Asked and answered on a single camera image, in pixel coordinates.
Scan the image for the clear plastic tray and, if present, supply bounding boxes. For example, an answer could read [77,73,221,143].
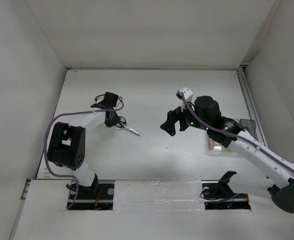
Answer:
[206,137,230,156]

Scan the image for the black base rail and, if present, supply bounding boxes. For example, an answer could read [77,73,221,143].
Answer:
[66,179,251,211]

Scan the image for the black handled scissors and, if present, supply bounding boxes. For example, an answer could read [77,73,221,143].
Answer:
[115,116,141,137]

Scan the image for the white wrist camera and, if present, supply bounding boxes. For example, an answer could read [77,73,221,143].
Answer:
[176,86,194,112]
[90,94,105,108]

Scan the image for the aluminium side rail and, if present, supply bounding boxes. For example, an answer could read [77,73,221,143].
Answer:
[236,65,268,147]

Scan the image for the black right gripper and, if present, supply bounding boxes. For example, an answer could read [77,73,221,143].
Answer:
[159,97,210,136]

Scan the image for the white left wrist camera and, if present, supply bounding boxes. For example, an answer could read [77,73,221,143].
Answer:
[90,94,105,108]

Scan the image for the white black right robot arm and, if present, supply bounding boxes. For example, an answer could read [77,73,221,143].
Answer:
[160,92,294,214]

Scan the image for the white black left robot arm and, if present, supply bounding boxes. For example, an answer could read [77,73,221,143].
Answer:
[43,92,124,201]

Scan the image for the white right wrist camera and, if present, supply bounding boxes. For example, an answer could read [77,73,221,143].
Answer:
[176,86,194,112]

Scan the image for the orange highlighter grey cap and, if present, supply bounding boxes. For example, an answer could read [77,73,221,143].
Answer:
[209,139,220,151]

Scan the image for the smoked grey plastic tray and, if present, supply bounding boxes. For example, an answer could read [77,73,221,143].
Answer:
[239,118,256,137]

